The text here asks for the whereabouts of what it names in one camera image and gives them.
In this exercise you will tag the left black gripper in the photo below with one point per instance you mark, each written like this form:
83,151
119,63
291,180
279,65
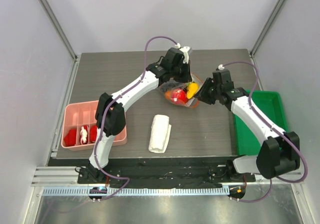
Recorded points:
187,77

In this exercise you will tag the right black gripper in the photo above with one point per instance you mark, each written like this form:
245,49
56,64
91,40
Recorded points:
210,91

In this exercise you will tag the yellow fake pepper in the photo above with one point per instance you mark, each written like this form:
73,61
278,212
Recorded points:
192,90

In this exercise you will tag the dark fake grapes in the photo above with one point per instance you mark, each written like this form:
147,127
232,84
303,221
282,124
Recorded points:
169,86

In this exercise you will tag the clear zip top bag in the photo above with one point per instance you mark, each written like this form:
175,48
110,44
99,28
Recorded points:
192,103

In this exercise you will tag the red fake tomato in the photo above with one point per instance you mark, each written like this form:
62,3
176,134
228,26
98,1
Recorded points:
178,96

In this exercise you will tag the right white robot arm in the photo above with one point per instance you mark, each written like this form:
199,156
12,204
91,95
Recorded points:
278,151

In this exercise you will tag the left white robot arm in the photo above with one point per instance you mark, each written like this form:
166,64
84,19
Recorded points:
110,114

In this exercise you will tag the rolled white towel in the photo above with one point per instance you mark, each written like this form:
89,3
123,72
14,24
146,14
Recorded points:
160,133

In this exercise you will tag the green plastic bin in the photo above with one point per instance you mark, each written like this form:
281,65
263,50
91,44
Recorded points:
271,105

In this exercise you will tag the red cloth right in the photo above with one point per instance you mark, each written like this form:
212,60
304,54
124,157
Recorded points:
93,134

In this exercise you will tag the red cloth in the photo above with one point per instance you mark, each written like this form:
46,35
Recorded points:
70,138
93,134

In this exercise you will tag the red white small item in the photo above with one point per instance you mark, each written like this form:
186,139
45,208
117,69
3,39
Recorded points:
84,135

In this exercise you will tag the pink divided organizer tray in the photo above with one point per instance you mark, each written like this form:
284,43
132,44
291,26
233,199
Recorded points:
77,115

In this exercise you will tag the red cloth left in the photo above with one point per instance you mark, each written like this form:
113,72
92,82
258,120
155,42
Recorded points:
70,138

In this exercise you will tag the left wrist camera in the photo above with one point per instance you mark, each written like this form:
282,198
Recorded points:
186,52

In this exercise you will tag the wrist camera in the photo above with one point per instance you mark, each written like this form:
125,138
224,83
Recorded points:
186,52
220,67

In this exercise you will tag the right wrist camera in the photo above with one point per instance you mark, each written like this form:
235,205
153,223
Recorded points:
220,67

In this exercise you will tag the perforated metal rail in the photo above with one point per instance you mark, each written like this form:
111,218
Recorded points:
103,191

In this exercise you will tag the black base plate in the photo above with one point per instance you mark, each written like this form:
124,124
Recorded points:
159,172

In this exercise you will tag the right aluminium frame post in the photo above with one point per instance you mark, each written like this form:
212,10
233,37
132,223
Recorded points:
267,27

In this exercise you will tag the aluminium frame post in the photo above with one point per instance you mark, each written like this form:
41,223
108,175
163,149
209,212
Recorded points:
267,27
56,25

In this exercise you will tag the left aluminium frame post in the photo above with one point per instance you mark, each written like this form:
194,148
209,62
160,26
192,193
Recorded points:
56,25

